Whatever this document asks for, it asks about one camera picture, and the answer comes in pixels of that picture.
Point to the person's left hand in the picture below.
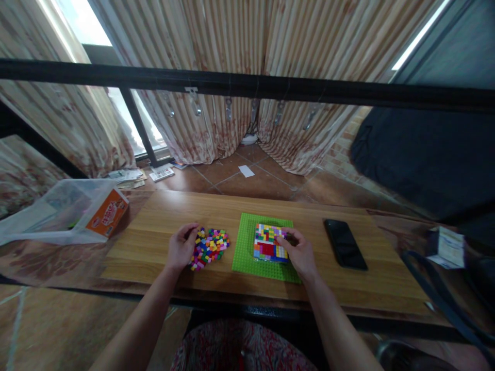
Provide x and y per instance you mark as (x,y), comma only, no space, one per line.
(180,246)

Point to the person's right hand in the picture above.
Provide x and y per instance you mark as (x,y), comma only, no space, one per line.
(299,247)

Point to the person's right thumb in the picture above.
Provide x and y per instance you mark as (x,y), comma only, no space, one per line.
(283,242)

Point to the person's left fingers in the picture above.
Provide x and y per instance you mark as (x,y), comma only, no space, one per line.
(192,228)

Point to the person's right fingers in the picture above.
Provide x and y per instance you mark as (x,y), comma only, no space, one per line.
(291,233)

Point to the wooden board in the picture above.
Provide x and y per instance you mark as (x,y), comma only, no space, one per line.
(270,247)

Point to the colourful brick mosaic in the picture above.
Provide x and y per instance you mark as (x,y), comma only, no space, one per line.
(267,245)

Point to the pile of small colourful bricks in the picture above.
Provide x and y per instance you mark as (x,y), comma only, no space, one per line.
(210,247)

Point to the green studded baseplate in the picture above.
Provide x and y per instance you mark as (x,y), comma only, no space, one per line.
(247,247)

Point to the black smartphone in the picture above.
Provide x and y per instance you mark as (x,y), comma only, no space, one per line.
(345,243)

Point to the red and white card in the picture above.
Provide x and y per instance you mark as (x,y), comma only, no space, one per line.
(161,174)

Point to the white paper slip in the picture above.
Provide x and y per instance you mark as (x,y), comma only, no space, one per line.
(246,171)

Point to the pile of papers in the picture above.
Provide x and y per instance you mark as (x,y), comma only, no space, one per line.
(127,177)

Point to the orange snack box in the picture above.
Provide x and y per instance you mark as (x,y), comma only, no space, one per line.
(108,216)

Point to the person's legs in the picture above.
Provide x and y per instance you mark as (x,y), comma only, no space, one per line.
(239,346)

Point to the clear plastic bag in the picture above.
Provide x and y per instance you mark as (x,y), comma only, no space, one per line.
(58,210)

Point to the patterned tablecloth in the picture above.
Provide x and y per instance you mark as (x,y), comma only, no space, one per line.
(50,255)

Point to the dark fabric bundle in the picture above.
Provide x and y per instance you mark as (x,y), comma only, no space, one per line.
(425,162)

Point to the striped beige curtains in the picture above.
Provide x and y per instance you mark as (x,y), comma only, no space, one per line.
(216,77)

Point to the small white carton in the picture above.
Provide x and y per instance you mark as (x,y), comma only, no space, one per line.
(446,247)

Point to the black metal rail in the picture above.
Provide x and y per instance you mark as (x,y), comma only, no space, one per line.
(247,83)

